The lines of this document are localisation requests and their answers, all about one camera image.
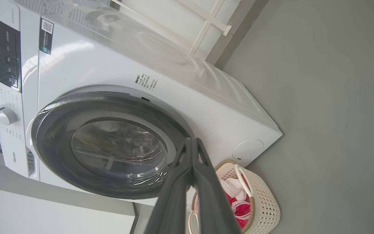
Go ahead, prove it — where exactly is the red and white striped garment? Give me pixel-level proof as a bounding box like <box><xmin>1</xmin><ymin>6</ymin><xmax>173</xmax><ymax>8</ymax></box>
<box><xmin>220</xmin><ymin>178</ymin><xmax>252</xmax><ymax>219</ymax></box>

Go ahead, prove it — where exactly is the round black glass washer door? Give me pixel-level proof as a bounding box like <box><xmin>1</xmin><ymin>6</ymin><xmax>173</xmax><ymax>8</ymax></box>
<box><xmin>31</xmin><ymin>91</ymin><xmax>194</xmax><ymax>200</ymax></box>

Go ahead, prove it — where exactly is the round white filter cover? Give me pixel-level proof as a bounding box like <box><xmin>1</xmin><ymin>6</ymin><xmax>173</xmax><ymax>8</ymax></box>
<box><xmin>232</xmin><ymin>139</ymin><xmax>265</xmax><ymax>163</ymax></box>

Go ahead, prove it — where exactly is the white front-load washing machine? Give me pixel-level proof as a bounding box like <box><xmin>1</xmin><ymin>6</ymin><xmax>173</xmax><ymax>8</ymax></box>
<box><xmin>0</xmin><ymin>0</ymin><xmax>283</xmax><ymax>208</ymax></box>

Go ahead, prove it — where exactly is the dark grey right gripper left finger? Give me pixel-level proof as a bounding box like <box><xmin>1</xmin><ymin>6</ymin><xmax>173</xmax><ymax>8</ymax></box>
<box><xmin>144</xmin><ymin>137</ymin><xmax>194</xmax><ymax>234</ymax></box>

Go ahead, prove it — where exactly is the white washer control knob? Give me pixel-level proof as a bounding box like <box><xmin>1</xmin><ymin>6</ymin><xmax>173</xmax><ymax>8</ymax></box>
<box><xmin>0</xmin><ymin>104</ymin><xmax>18</xmax><ymax>126</ymax></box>

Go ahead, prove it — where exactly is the black QR code sticker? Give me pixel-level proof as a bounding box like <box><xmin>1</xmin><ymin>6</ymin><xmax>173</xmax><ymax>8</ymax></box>
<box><xmin>39</xmin><ymin>18</ymin><xmax>55</xmax><ymax>55</ymax></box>

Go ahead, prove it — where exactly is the white metal frame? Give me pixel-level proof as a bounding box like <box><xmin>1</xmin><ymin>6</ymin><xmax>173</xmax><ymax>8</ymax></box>
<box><xmin>109</xmin><ymin>0</ymin><xmax>233</xmax><ymax>63</ymax></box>

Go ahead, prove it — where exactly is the red garment with white trim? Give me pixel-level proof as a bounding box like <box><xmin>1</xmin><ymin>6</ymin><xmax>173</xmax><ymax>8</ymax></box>
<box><xmin>225</xmin><ymin>192</ymin><xmax>252</xmax><ymax>228</ymax></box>

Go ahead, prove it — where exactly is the cream perforated laundry basket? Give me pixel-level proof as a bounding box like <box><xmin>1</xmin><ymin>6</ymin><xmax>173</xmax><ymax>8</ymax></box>
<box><xmin>187</xmin><ymin>159</ymin><xmax>281</xmax><ymax>234</ymax></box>

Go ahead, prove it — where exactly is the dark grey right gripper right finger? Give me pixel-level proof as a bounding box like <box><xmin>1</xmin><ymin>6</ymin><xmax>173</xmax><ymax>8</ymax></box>
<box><xmin>192</xmin><ymin>137</ymin><xmax>242</xmax><ymax>234</ymax></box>

